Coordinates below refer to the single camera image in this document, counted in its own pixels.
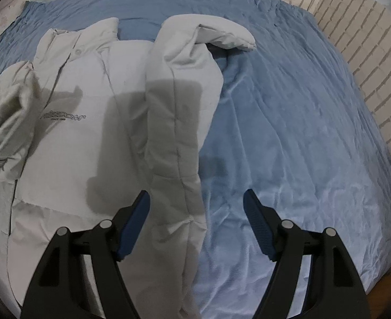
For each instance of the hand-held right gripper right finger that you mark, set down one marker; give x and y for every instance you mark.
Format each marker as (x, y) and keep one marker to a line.
(257, 221)

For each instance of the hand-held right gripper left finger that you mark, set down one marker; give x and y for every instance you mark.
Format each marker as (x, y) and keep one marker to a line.
(136, 221)

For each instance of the blue bed blanket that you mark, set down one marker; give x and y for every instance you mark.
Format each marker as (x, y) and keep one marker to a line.
(282, 123)

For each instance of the white padded jacket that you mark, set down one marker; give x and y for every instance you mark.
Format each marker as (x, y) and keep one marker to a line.
(82, 89)

